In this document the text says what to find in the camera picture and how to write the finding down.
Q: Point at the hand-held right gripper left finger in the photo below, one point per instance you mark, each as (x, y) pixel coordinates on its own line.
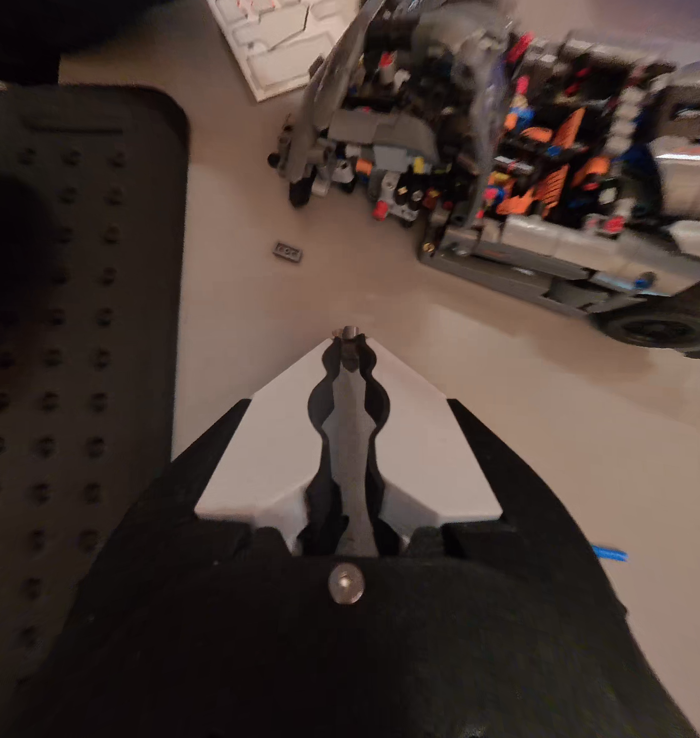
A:
(257, 461)

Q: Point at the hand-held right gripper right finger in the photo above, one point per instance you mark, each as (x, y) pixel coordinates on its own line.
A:
(436, 461)

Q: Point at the grey lego car model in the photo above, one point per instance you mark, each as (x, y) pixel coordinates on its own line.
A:
(500, 144)

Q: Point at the scattered loose lego pieces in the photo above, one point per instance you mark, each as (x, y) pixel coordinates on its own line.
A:
(286, 252)

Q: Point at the lego sticker sheet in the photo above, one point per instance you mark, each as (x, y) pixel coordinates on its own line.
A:
(269, 40)

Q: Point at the black perforated mat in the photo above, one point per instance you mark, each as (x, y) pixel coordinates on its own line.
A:
(67, 346)

